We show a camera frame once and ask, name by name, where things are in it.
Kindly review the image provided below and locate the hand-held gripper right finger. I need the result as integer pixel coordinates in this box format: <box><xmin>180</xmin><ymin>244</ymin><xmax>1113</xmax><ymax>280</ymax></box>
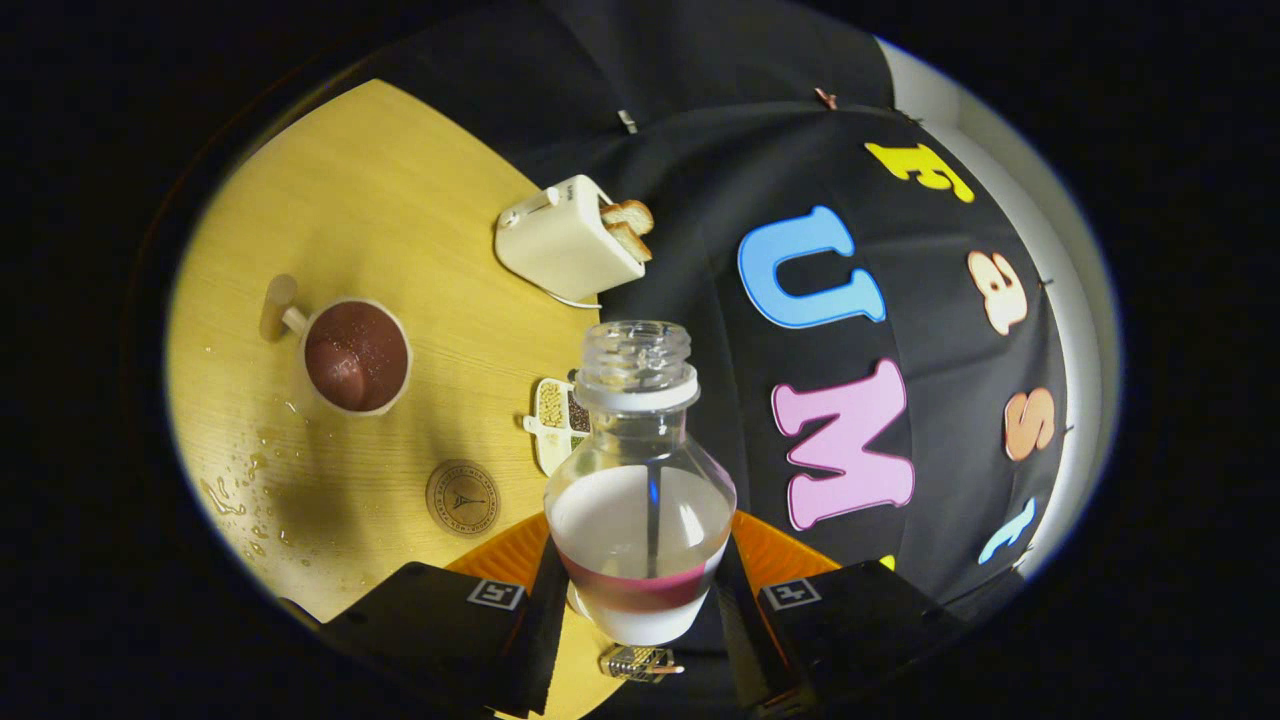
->
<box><xmin>715</xmin><ymin>510</ymin><xmax>966</xmax><ymax>716</ymax></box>

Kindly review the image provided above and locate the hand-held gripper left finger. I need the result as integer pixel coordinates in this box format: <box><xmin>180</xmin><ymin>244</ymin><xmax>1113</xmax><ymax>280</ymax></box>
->
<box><xmin>320</xmin><ymin>512</ymin><xmax>571</xmax><ymax>719</ymax></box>

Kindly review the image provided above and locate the clear juice bottle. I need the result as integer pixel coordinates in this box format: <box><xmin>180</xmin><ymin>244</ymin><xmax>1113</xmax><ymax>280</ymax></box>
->
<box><xmin>545</xmin><ymin>320</ymin><xmax>739</xmax><ymax>647</ymax></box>

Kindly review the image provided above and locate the round cork coaster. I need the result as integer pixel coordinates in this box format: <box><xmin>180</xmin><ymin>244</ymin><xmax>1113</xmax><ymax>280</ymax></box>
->
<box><xmin>425</xmin><ymin>459</ymin><xmax>501</xmax><ymax>539</ymax></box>

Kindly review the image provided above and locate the beige cup with wooden handle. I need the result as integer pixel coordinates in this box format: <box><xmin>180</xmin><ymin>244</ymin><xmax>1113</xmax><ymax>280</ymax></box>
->
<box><xmin>259</xmin><ymin>274</ymin><xmax>414</xmax><ymax>417</ymax></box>

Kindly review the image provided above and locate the divided white seed dish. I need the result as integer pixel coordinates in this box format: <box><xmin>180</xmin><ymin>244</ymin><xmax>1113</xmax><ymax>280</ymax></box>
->
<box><xmin>522</xmin><ymin>377</ymin><xmax>591</xmax><ymax>478</ymax></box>

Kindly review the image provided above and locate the white toaster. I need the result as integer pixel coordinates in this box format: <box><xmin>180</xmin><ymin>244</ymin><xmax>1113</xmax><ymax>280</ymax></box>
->
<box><xmin>494</xmin><ymin>175</ymin><xmax>648</xmax><ymax>302</ymax></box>

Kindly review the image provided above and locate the toast slice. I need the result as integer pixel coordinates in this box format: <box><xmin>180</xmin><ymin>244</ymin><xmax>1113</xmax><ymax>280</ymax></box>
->
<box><xmin>600</xmin><ymin>199</ymin><xmax>655</xmax><ymax>236</ymax></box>
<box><xmin>605</xmin><ymin>222</ymin><xmax>653</xmax><ymax>264</ymax></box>

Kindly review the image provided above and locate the wooden table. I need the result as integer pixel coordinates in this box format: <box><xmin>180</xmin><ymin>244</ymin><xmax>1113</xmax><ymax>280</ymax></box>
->
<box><xmin>165</xmin><ymin>78</ymin><xmax>621</xmax><ymax>720</ymax></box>

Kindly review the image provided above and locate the wire mesh holder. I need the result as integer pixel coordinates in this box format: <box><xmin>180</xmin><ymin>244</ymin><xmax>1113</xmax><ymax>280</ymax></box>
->
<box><xmin>598</xmin><ymin>645</ymin><xmax>686</xmax><ymax>684</ymax></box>

